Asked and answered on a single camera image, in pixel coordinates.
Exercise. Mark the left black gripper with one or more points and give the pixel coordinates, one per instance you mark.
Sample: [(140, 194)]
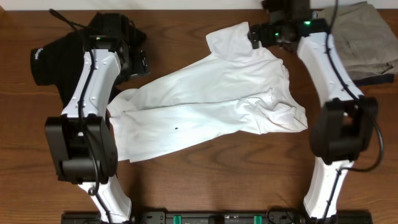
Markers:
[(141, 66)]

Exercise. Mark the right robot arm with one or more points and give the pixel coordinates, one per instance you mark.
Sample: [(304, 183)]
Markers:
[(345, 124)]

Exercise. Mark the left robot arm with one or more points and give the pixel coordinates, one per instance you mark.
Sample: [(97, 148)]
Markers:
[(82, 147)]

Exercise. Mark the white t-shirt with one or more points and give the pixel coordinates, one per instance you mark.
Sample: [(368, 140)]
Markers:
[(235, 88)]

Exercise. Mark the navy folded garment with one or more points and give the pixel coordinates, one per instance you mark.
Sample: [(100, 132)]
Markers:
[(375, 80)]

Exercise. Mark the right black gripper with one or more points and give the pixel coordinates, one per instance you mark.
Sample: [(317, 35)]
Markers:
[(262, 30)]

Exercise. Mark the khaki folded garment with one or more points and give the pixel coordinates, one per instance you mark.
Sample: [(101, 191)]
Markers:
[(365, 43)]

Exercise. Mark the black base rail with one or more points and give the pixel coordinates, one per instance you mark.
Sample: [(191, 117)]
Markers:
[(269, 217)]

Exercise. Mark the black t-shirt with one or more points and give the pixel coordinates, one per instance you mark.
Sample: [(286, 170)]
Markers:
[(60, 62)]

